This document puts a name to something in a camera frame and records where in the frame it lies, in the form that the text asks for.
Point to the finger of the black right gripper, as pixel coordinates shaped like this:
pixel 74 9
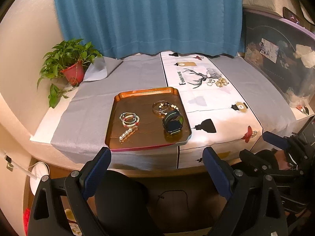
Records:
pixel 275 140
pixel 258 160

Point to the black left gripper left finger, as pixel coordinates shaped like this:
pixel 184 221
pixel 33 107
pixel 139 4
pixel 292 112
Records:
pixel 81 185

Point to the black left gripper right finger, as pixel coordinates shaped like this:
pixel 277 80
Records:
pixel 233 186

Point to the black green smart watch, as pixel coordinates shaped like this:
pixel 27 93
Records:
pixel 173 122

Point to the right human hand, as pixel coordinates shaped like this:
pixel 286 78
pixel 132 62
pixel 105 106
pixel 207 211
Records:
pixel 282 160

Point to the grey table cloth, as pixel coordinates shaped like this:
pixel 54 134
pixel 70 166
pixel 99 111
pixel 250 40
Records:
pixel 77 126

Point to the white printed table runner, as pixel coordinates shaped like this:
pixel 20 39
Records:
pixel 218 115

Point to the orange metal tray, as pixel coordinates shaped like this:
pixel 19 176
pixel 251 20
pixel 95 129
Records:
pixel 150 133

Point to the potted green plant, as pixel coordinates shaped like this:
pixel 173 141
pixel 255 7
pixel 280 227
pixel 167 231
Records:
pixel 69 60

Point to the blue curtain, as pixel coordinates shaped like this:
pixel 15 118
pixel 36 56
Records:
pixel 119 28

